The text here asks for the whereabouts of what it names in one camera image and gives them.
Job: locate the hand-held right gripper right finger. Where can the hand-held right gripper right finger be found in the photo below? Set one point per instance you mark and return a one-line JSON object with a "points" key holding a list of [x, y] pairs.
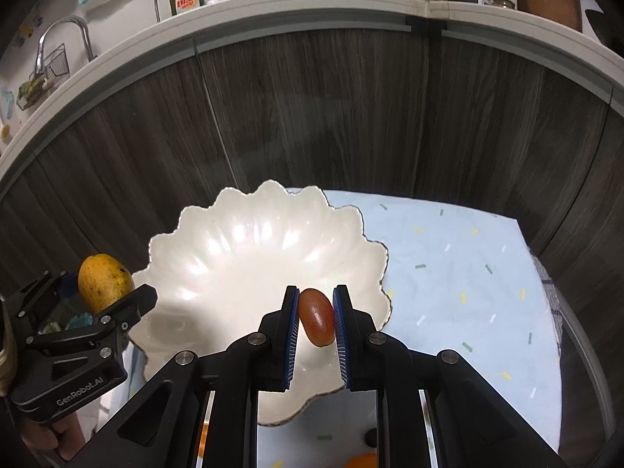
{"points": [[341, 336]]}

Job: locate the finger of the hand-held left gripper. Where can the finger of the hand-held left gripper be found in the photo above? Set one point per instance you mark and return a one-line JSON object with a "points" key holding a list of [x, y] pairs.
{"points": [[141, 300], [34, 295]]}

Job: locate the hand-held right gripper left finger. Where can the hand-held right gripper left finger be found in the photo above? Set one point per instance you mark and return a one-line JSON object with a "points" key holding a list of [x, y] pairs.
{"points": [[291, 336]]}

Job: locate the red cherry tomato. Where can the red cherry tomato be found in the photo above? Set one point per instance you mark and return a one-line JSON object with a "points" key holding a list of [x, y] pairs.
{"points": [[317, 317]]}

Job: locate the yellow mango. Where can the yellow mango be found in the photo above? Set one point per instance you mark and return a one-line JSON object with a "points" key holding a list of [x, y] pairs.
{"points": [[102, 280]]}

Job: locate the white scalloped bowl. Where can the white scalloped bowl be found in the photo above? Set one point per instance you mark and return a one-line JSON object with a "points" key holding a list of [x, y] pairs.
{"points": [[234, 258]]}

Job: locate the person's left hand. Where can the person's left hand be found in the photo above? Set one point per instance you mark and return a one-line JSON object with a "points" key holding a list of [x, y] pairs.
{"points": [[53, 441]]}

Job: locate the light blue confetti mat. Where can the light blue confetti mat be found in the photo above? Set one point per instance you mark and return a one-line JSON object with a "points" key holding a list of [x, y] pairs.
{"points": [[448, 292]]}

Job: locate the grey striped towel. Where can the grey striped towel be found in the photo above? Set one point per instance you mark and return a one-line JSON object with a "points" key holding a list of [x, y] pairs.
{"points": [[548, 297]]}

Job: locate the chrome faucet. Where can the chrome faucet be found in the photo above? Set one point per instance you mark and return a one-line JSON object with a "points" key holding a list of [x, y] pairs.
{"points": [[73, 27]]}

